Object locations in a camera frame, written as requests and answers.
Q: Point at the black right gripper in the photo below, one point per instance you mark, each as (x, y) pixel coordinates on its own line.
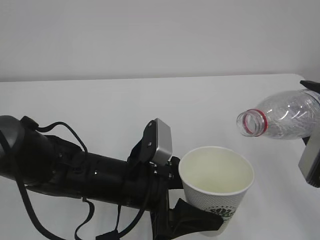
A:
(312, 88)

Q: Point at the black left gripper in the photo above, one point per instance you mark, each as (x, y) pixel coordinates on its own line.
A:
(183, 219)

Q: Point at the clear plastic water bottle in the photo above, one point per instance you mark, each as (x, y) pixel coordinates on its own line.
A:
(287, 115)

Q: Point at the white paper cup green logo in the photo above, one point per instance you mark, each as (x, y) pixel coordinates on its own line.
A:
(215, 179)

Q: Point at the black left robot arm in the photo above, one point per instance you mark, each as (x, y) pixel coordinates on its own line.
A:
(46, 164)

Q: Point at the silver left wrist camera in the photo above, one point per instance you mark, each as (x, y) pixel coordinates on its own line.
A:
(156, 144)

